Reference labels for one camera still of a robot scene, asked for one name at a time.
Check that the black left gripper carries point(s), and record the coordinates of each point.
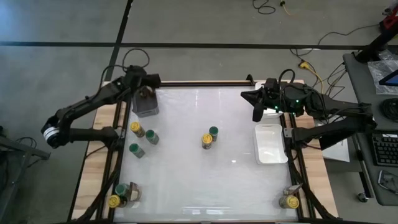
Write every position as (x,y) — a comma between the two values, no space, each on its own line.
(143,79)

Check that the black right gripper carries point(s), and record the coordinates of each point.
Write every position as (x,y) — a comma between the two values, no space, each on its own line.
(271,93)

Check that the yellow-lid dark spice jar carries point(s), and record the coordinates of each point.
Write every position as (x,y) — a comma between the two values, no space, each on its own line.
(135,126)
(114,201)
(206,138)
(292,202)

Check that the green-lid herb spice jar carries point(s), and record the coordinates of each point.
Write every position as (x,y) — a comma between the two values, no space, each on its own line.
(122,189)
(150,134)
(213,130)
(134,148)

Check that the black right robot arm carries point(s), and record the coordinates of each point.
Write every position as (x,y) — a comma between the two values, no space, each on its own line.
(335,127)

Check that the grey translucent plastic bin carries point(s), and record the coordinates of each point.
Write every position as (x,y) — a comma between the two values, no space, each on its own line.
(146,109)

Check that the white paper sheet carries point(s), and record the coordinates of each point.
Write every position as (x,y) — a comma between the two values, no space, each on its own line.
(339,152)

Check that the grey side desk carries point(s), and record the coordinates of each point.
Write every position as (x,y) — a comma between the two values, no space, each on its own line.
(357,77)

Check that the wooden bench board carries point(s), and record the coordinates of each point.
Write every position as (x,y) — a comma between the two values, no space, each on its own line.
(93,174)

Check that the clear plastic bag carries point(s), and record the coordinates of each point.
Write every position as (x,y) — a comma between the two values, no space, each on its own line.
(377,70)

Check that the black equipment stand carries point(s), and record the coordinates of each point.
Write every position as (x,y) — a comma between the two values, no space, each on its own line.
(28,151)

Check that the tablet with blue screen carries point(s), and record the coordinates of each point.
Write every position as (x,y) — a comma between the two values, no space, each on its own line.
(391,79)

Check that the black keyboard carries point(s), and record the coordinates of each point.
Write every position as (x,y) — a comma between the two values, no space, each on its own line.
(385,151)

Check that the caster wheel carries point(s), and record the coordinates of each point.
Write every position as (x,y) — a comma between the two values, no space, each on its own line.
(362,197)

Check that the red tool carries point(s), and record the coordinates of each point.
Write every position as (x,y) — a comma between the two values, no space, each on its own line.
(391,21)

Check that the black aluminium rig frame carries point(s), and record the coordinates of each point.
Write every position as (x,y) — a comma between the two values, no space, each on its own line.
(205,84)

